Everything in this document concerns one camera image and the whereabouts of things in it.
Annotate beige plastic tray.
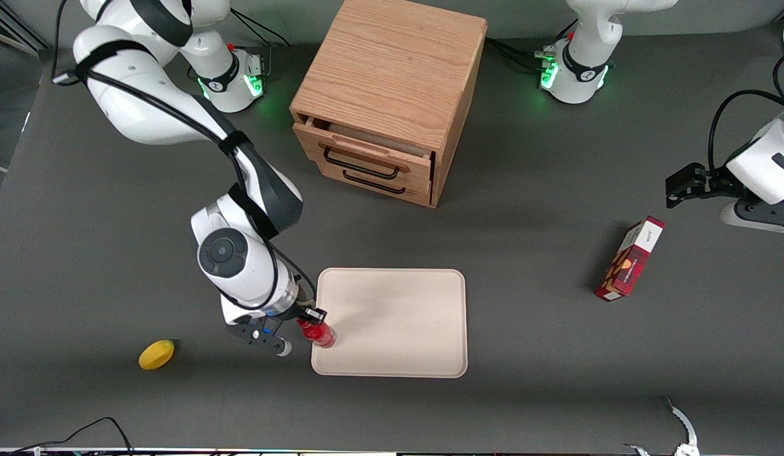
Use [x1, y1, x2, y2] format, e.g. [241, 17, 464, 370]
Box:
[310, 267, 469, 379]

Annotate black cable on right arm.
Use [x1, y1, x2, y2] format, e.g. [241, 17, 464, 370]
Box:
[52, 0, 318, 312]

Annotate long black drawer handle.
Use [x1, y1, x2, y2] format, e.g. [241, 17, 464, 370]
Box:
[322, 147, 401, 181]

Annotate black cables at base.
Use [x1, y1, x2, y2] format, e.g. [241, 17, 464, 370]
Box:
[485, 19, 579, 73]
[226, 9, 291, 82]

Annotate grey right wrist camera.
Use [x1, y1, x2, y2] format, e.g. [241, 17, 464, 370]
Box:
[226, 319, 293, 357]

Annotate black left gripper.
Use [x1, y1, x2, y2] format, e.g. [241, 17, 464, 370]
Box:
[665, 161, 750, 210]

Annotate short black drawer handle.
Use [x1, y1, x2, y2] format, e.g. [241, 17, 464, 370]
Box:
[342, 170, 407, 195]

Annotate yellow lemon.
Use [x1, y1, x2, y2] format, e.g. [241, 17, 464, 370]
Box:
[138, 339, 176, 371]

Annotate black cables at left base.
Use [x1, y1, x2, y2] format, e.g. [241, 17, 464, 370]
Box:
[485, 19, 579, 73]

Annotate black cables at right base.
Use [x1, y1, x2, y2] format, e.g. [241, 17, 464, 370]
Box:
[226, 9, 291, 82]

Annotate white curved bracket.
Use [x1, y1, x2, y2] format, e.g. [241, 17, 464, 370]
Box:
[625, 396, 700, 456]

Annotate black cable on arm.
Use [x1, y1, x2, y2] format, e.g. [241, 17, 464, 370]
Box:
[708, 56, 784, 173]
[52, 0, 318, 312]

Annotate thin black loose cable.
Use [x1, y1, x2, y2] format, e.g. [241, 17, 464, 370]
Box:
[4, 416, 137, 456]

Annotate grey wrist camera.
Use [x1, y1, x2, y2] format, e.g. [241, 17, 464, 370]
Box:
[720, 199, 784, 236]
[226, 319, 293, 357]

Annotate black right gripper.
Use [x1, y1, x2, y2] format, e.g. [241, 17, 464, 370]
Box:
[279, 299, 328, 325]

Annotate plain wooden drawer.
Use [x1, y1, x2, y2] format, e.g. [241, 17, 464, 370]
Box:
[316, 161, 432, 207]

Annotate wooden drawer cabinet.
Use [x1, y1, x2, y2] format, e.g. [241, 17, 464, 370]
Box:
[289, 0, 489, 209]

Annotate red and white snack box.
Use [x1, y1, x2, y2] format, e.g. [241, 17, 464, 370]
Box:
[595, 215, 666, 302]

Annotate red coke bottle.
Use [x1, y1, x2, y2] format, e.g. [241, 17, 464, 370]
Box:
[296, 319, 337, 350]

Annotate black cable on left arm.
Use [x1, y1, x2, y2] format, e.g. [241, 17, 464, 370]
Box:
[708, 56, 784, 173]

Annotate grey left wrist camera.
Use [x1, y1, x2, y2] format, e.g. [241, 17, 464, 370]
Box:
[720, 199, 784, 236]

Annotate wooden drawer with ledge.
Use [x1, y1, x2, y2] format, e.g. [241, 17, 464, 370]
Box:
[293, 116, 434, 194]

